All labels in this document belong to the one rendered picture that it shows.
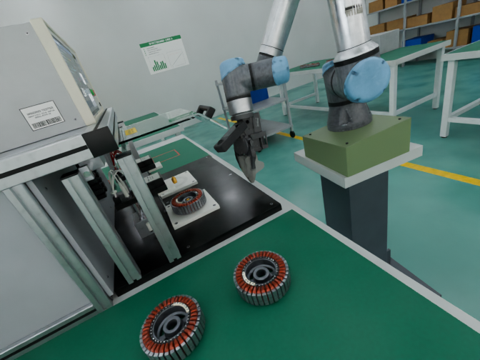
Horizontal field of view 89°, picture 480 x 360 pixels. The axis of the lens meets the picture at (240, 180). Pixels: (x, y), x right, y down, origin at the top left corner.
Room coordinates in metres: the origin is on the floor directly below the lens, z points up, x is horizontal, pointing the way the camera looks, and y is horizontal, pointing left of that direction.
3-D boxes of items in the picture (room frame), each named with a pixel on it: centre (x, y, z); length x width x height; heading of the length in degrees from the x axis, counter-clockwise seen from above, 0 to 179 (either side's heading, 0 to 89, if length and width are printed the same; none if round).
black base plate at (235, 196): (0.81, 0.23, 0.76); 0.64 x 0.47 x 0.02; 19
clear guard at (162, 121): (0.70, 0.19, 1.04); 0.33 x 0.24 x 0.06; 109
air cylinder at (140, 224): (0.66, 0.32, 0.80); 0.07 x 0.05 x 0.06; 19
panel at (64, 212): (0.73, 0.46, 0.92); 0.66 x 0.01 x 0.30; 19
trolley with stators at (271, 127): (3.52, -0.48, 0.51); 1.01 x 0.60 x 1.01; 19
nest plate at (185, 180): (0.93, 0.26, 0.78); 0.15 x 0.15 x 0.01; 19
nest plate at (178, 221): (0.70, 0.18, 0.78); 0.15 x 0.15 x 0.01; 19
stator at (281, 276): (0.36, 0.01, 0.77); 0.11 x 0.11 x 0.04
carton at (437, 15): (5.24, -4.88, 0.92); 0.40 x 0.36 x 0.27; 107
